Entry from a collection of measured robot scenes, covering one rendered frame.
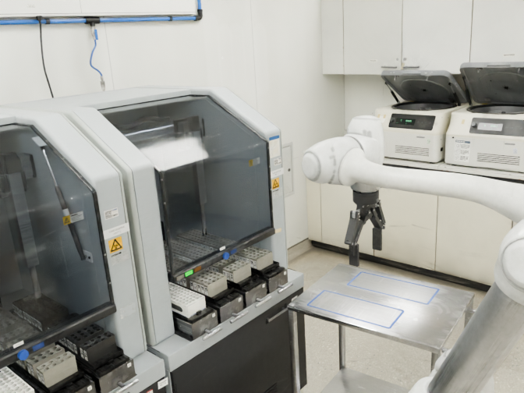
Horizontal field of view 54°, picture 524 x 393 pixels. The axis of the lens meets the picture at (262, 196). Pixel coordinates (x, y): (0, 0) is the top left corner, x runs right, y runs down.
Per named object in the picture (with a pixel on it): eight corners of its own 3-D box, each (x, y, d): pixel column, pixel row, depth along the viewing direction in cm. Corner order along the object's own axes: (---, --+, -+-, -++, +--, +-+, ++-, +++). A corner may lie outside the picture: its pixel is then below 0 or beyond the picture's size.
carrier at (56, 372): (75, 368, 172) (72, 352, 171) (78, 370, 171) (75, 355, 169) (42, 387, 164) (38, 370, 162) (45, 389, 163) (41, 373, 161)
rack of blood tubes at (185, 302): (142, 299, 220) (140, 286, 218) (161, 290, 227) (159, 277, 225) (188, 320, 201) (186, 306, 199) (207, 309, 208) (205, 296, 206)
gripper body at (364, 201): (369, 195, 144) (369, 225, 146) (384, 187, 150) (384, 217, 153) (346, 191, 149) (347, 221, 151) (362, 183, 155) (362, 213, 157)
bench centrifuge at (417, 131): (368, 157, 400) (368, 72, 381) (406, 142, 443) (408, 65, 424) (437, 165, 363) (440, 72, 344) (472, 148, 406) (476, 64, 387)
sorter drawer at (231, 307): (123, 281, 254) (120, 264, 251) (146, 270, 264) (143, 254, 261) (228, 327, 207) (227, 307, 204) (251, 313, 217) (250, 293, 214)
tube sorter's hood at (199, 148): (100, 254, 229) (76, 111, 210) (200, 214, 272) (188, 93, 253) (174, 284, 196) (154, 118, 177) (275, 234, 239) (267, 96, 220)
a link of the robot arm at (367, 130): (361, 163, 155) (333, 172, 146) (361, 111, 150) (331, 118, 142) (392, 168, 147) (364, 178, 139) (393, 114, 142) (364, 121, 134)
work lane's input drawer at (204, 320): (96, 293, 243) (93, 276, 240) (121, 281, 253) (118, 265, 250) (200, 345, 196) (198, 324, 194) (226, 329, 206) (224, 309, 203)
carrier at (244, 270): (248, 274, 233) (247, 261, 232) (251, 274, 232) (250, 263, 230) (230, 283, 225) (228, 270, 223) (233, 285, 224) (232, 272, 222)
